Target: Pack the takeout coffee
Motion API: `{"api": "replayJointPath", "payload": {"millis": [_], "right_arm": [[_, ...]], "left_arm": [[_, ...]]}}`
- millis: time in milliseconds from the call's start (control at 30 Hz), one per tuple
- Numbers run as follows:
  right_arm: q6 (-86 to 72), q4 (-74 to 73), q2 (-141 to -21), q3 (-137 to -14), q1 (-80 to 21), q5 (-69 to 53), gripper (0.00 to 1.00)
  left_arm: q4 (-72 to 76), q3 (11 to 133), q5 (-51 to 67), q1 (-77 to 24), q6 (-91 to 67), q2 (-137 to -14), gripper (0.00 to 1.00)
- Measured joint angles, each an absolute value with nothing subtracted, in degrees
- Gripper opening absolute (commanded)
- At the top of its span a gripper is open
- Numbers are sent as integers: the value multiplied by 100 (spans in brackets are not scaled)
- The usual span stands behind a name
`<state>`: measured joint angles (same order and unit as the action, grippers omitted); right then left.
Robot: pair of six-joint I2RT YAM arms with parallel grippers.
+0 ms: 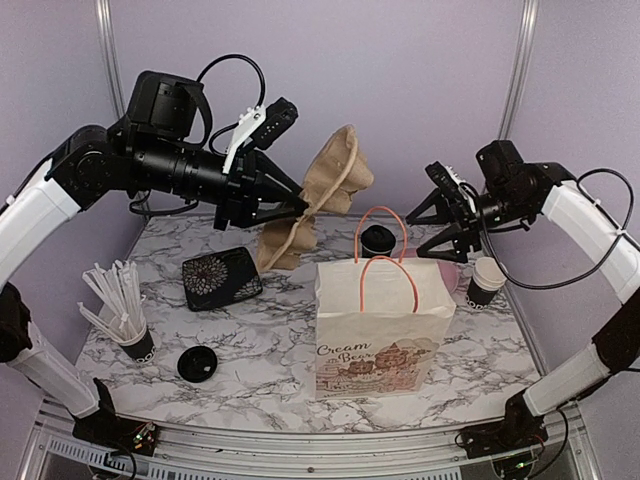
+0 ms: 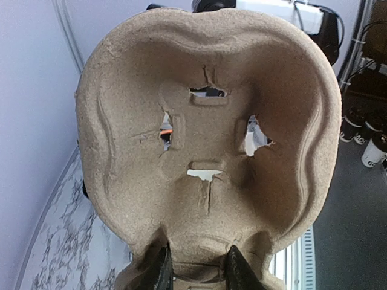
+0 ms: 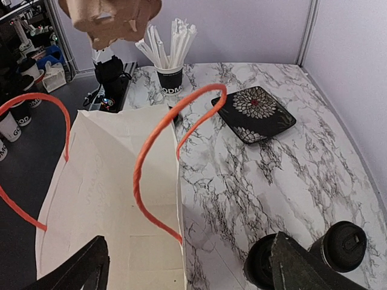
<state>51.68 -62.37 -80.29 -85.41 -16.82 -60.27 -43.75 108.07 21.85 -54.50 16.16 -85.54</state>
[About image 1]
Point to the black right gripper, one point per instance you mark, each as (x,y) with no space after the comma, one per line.
(465,232)

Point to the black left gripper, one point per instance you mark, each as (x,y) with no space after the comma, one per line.
(243,190)

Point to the black cup lid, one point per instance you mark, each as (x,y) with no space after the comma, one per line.
(378,236)

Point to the stack of paper cups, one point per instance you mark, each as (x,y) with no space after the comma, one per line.
(487,279)

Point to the brown cardboard cup carrier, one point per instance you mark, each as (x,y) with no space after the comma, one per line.
(337,173)

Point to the white printed paper bag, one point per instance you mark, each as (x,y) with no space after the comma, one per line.
(379,324)

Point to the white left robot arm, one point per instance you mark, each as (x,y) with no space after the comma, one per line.
(162,143)

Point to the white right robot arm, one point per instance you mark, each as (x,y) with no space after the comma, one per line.
(517,193)

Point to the pink round plate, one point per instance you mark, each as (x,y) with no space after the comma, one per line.
(449,271)

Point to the black floral square plate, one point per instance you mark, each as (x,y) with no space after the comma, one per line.
(220,279)

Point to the stack of black lids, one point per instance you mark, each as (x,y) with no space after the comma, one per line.
(197,364)

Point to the black cup holding straws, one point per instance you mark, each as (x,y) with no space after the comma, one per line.
(141,348)

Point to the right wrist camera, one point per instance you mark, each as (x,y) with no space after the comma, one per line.
(449,183)

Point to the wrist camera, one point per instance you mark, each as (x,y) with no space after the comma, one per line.
(449,183)
(262,125)

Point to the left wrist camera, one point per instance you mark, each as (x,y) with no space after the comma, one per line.
(262,125)

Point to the right aluminium frame post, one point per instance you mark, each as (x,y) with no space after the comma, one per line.
(520,67)

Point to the aluminium frame post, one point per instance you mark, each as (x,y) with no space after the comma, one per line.
(109,55)
(520,67)

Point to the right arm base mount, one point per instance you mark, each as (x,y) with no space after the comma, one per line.
(500,435)

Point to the left aluminium frame post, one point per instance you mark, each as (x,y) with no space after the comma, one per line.
(109,55)

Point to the front aluminium rail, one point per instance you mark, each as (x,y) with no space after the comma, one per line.
(190,452)

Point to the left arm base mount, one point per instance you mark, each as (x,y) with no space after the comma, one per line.
(105,427)

